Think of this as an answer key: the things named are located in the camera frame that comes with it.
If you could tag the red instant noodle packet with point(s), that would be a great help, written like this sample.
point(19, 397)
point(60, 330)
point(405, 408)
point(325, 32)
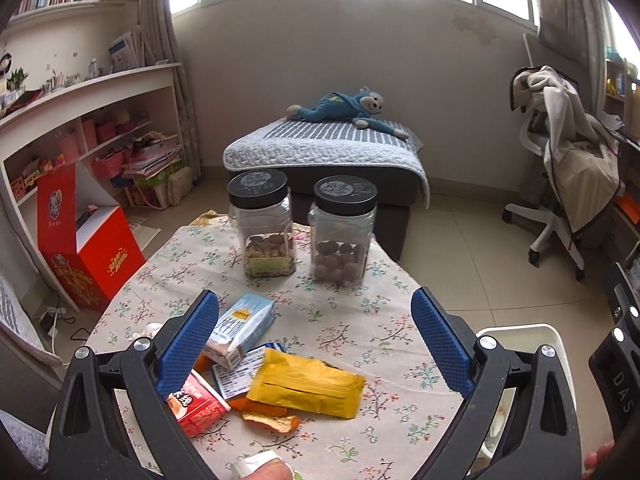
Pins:
point(200, 410)

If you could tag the grey striped cushion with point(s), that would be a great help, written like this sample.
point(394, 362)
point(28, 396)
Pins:
point(20, 320)

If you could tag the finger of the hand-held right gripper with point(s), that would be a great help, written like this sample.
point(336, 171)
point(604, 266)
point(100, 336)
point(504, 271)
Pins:
point(622, 300)

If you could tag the clear jar with green label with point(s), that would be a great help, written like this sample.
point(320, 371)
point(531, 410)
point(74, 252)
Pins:
point(260, 230)

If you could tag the beige blanket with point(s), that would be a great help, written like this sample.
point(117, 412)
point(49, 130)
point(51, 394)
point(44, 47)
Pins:
point(575, 160)

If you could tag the wooden desk with shelves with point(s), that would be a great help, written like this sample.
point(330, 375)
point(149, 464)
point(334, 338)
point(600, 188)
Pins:
point(631, 185)

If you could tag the grey patterned curtain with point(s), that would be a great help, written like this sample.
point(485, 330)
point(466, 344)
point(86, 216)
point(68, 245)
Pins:
point(565, 10)
point(165, 35)

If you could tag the person's left hand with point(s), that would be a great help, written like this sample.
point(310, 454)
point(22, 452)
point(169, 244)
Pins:
point(265, 470)

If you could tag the blue monkey plush toy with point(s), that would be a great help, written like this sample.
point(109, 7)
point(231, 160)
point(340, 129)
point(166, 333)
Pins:
point(345, 105)

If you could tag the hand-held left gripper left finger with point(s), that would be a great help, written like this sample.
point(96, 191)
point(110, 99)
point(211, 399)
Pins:
point(192, 335)

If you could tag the white plastic bin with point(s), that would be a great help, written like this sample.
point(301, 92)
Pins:
point(520, 332)

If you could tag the pink plastic basket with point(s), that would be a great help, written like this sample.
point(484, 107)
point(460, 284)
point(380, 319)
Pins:
point(107, 165)

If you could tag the red cardboard box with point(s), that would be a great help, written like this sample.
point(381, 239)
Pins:
point(100, 260)

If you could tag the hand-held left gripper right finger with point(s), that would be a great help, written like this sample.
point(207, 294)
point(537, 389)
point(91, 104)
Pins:
point(440, 345)

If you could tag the blue wrapper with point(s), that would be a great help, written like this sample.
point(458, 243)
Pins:
point(274, 347)

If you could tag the blue white packet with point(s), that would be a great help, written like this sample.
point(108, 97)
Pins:
point(235, 380)

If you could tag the woven beige bag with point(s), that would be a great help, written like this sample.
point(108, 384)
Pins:
point(181, 187)

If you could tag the white box of papers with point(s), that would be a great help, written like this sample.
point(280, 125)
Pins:
point(125, 50)

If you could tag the white power strip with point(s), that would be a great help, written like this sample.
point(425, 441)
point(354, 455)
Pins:
point(50, 322)

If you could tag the person's right hand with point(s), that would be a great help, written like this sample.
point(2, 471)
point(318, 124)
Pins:
point(597, 462)

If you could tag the clear jar of round nuts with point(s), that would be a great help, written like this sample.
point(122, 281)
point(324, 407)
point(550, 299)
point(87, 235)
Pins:
point(342, 240)

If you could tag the grey quilted blanket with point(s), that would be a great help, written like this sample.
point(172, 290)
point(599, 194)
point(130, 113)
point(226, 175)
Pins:
point(310, 150)

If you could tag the yellow snack packet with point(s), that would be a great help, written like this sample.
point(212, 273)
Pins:
point(305, 385)

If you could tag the narrow side window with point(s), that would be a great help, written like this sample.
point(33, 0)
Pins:
point(622, 30)

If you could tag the white office chair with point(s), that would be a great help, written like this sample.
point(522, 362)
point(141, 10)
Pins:
point(550, 220)

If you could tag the floral tablecloth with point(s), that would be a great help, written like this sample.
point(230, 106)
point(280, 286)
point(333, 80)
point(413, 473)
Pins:
point(350, 320)

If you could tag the orange peel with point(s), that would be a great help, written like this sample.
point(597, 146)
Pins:
point(280, 424)
point(201, 364)
point(250, 405)

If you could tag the white bookshelf unit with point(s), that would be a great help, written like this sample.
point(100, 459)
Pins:
point(125, 77)

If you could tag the stack of papers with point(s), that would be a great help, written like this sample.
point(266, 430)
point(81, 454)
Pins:
point(150, 160)

